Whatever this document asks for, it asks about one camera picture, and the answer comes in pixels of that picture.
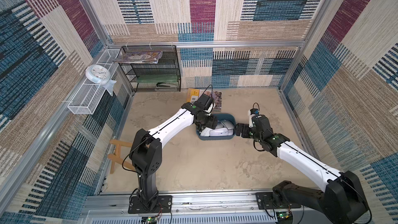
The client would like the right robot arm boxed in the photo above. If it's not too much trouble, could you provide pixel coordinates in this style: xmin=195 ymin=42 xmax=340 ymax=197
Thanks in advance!
xmin=235 ymin=114 xmax=371 ymax=224

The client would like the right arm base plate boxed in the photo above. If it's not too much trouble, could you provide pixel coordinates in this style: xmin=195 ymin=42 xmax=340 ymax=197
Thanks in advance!
xmin=255 ymin=192 xmax=279 ymax=210

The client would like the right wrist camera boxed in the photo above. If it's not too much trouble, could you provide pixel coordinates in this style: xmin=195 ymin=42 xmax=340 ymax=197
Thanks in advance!
xmin=248 ymin=108 xmax=259 ymax=128

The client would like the white wire wall basket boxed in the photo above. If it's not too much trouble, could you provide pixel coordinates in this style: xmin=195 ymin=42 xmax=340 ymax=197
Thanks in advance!
xmin=67 ymin=49 xmax=120 ymax=115

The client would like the yellow English textbook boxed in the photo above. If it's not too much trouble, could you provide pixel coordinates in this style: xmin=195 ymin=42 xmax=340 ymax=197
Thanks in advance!
xmin=187 ymin=88 xmax=222 ymax=112

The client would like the silver grey computer mouse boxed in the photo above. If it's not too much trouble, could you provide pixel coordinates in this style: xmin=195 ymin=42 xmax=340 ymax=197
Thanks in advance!
xmin=220 ymin=120 xmax=235 ymax=130

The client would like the black mesh desk shelf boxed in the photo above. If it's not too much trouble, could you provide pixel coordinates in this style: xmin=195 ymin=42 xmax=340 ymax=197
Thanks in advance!
xmin=119 ymin=45 xmax=181 ymax=93

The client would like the white rounded computer mouse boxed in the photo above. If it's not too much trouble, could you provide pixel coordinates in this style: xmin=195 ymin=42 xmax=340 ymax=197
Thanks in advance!
xmin=200 ymin=128 xmax=212 ymax=137

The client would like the white round clock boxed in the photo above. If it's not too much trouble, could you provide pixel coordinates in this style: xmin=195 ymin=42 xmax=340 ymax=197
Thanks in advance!
xmin=85 ymin=64 xmax=111 ymax=85

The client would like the black stapler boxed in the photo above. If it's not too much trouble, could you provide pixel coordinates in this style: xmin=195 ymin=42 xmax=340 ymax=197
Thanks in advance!
xmin=156 ymin=83 xmax=176 ymax=88

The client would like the teal plastic storage box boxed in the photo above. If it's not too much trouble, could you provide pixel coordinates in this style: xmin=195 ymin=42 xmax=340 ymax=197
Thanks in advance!
xmin=196 ymin=113 xmax=236 ymax=141

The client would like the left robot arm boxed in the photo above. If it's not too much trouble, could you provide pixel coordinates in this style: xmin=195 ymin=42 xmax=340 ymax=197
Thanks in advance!
xmin=129 ymin=107 xmax=218 ymax=213

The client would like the wooden stand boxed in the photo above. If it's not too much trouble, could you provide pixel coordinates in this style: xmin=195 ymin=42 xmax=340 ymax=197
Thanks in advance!
xmin=107 ymin=140 xmax=132 ymax=174

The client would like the magazine on shelf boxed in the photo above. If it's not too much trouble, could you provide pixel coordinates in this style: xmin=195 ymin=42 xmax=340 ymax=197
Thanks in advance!
xmin=113 ymin=51 xmax=163 ymax=64

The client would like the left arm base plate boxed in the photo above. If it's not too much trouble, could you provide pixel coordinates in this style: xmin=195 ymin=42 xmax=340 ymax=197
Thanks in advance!
xmin=128 ymin=195 xmax=173 ymax=214

